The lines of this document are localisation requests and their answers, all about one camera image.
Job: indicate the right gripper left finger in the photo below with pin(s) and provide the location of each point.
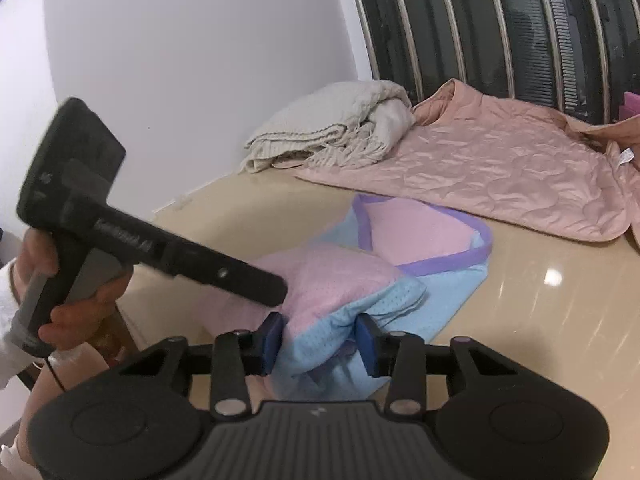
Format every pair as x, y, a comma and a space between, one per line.
150, 414

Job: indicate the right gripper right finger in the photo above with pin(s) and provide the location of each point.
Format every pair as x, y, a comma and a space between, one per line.
480, 412

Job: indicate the pink blue mesh garment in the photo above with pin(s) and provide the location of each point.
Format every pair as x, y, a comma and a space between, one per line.
408, 265

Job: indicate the person's left hand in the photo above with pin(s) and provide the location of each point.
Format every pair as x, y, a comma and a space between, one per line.
73, 323

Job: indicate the pink quilted jacket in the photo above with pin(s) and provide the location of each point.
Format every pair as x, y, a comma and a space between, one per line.
510, 161

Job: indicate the cream knitted fringed blanket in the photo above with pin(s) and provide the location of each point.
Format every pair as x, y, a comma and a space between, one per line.
348, 124

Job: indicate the magenta pink box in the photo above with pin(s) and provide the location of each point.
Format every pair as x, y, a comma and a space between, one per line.
630, 106

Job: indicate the metal window railing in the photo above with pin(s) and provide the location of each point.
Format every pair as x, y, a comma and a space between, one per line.
578, 56

